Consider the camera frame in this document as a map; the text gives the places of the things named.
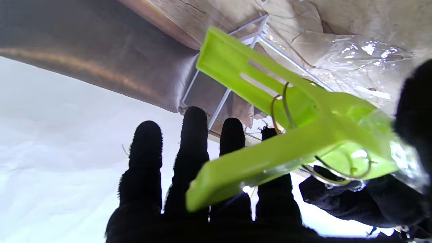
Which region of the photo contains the small wooden white-framed table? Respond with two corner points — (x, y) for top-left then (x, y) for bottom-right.
(179, 15), (334, 139)

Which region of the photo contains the clear plastic bread bag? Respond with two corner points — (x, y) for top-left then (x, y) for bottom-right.
(260, 20), (431, 194)

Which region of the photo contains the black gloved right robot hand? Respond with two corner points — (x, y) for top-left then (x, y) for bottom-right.
(105, 59), (432, 243)

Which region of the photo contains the lime green sealing clip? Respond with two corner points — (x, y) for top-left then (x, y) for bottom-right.
(186, 26), (400, 212)

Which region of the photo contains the brown throw cushion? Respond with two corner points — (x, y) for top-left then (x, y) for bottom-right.
(231, 94), (257, 128)

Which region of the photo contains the brown leather sofa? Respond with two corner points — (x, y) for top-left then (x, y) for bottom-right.
(0, 0), (257, 129)

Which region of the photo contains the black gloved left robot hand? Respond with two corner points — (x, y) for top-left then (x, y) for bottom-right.
(299, 165), (430, 230)

